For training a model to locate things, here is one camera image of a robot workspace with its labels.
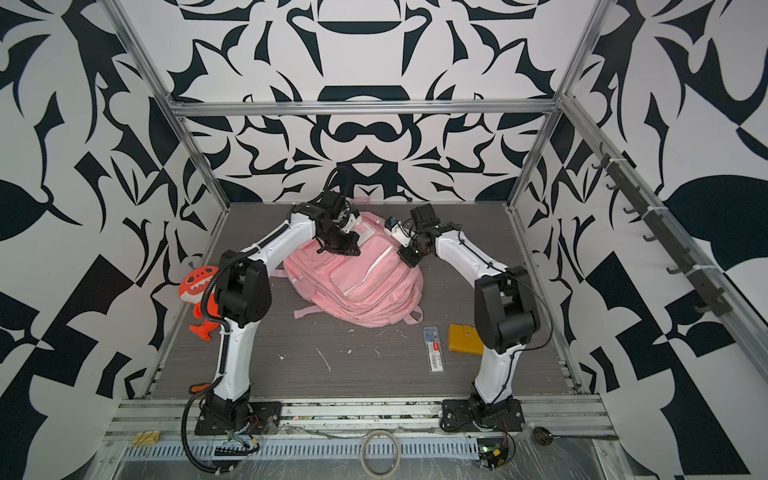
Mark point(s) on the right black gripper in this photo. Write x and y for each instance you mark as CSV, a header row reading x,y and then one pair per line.
x,y
405,254

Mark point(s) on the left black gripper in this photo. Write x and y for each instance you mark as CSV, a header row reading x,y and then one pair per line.
x,y
350,248

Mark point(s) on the pink student backpack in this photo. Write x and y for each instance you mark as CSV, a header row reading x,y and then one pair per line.
x,y
374,289

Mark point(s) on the clear pen refill box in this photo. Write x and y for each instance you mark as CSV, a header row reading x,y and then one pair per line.
x,y
433,348

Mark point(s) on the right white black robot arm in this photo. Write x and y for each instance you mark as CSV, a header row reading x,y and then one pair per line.
x,y
504,303

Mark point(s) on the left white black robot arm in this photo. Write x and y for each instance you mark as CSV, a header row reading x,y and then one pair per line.
x,y
239,295

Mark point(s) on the red monster plush toy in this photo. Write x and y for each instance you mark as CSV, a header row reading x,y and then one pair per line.
x,y
191,291

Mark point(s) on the roll of clear tape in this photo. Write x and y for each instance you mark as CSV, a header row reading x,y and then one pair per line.
x,y
380,445

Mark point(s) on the yellow tape piece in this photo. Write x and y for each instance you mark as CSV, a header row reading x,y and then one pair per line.
x,y
146,439

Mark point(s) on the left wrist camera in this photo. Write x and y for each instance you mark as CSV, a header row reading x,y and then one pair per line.
x,y
352,219

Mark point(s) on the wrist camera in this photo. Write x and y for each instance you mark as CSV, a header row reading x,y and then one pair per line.
x,y
398,231
352,219

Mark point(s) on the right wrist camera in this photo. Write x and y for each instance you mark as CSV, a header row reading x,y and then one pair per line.
x,y
398,231

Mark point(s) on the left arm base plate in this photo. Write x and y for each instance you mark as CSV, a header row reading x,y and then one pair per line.
x,y
252,418

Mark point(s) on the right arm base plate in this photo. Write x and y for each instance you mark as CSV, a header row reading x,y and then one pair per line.
x,y
473,415

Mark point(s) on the orange handled tool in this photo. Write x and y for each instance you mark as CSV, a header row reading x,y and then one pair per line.
x,y
197,388

